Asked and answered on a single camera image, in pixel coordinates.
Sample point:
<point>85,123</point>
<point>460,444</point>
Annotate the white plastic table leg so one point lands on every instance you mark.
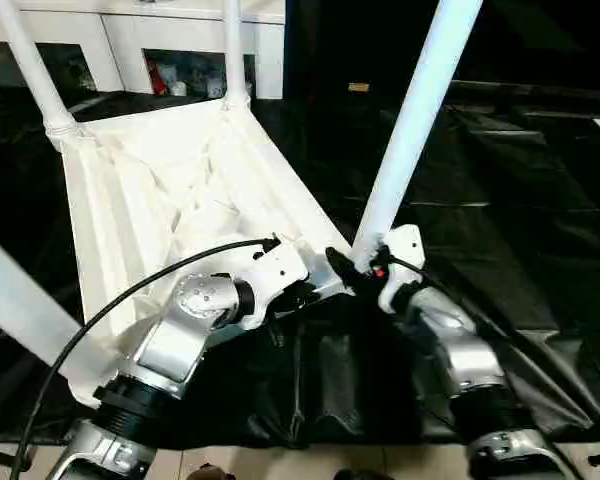
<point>234,50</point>
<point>20,295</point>
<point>30,65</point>
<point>415,125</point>

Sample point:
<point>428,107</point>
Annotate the white plastic table top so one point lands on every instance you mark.
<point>155,190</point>

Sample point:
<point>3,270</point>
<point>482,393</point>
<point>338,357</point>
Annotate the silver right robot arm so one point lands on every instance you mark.
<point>465,350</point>

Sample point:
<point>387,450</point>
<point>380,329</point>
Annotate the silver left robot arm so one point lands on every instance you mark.
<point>180,340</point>

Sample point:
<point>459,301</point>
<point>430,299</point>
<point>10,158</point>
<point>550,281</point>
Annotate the black mat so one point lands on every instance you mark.
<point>330,380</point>

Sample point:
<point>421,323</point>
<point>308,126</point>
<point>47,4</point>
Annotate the small tan label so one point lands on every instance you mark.
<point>358,87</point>

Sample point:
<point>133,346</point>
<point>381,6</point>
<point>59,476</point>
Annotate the black right robot foot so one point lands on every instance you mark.
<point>359,475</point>

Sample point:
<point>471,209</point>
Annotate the black robot foot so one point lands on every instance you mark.
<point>209,472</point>
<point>359,475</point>

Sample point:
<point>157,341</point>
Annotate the black left robot foot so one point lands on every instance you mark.
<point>209,472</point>

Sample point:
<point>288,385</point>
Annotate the small white jar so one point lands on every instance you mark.
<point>178,90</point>
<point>215,87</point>

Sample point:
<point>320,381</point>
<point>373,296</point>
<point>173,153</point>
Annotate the red bottle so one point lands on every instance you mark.
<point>156,80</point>

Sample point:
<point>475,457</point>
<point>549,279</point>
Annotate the white cabinet with glass doors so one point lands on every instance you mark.
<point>120,30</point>

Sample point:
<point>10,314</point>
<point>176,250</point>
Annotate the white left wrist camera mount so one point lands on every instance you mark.
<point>280,265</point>

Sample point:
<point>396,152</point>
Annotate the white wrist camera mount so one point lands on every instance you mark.
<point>280,265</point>
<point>407,245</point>

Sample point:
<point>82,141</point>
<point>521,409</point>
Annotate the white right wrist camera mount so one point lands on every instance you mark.
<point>407,245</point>

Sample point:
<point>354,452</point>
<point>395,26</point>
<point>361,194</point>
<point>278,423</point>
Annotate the black metal stand frame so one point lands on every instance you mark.
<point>0,452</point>

